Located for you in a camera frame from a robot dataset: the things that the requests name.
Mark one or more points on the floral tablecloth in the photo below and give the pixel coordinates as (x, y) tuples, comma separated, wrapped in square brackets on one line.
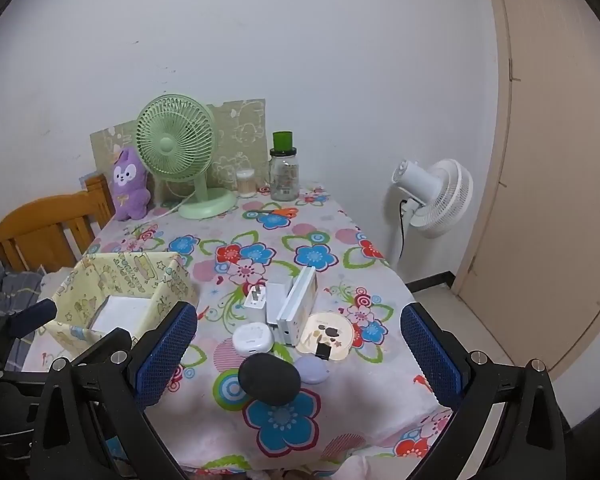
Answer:
[(290, 240)]

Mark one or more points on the glass jar with green lid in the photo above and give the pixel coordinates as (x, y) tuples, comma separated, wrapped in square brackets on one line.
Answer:
[(284, 175)]

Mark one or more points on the round cream tin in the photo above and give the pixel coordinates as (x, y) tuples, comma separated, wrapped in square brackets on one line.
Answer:
[(330, 330)]

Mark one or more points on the white cloth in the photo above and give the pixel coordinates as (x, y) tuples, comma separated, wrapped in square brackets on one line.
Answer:
[(55, 285)]

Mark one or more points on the white charger plug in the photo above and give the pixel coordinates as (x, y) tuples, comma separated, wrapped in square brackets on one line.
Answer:
[(254, 305)]

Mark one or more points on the yellow printed storage box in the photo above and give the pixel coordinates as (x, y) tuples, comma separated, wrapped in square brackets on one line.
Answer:
[(125, 270)]

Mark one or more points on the white flat box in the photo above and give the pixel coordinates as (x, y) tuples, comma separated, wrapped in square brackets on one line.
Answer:
[(122, 312)]

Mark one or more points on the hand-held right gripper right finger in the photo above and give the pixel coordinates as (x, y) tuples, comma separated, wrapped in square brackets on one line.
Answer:
[(430, 357)]

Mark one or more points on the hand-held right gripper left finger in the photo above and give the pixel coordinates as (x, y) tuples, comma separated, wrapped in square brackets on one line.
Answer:
[(165, 355)]

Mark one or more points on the purple plush toy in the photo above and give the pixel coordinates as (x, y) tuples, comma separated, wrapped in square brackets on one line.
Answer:
[(127, 185)]

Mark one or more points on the beige door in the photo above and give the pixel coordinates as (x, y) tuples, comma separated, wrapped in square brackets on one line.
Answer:
[(555, 185)]

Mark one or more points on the round lavender case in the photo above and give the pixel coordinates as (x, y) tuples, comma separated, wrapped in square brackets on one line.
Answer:
[(314, 371)]

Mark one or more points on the white standing fan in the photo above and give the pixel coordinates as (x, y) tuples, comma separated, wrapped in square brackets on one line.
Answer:
[(437, 195)]

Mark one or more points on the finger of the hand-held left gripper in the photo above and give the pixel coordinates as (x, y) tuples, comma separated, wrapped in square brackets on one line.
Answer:
[(30, 317)]

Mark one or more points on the cotton swab container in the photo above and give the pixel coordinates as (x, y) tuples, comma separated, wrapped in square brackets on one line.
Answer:
[(246, 185)]

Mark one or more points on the green desk fan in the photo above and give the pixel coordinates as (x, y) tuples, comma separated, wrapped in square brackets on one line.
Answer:
[(175, 145)]

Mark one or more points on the plaid grey bedding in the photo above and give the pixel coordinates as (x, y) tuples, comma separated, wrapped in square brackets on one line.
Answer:
[(5, 290)]

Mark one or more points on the wooden bed headboard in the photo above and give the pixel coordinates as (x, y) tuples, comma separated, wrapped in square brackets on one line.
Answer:
[(40, 225)]

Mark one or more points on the round white case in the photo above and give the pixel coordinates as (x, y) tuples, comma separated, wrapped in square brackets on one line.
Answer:
[(252, 338)]

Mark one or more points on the green printed board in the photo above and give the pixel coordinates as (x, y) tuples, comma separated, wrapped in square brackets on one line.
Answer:
[(240, 130)]

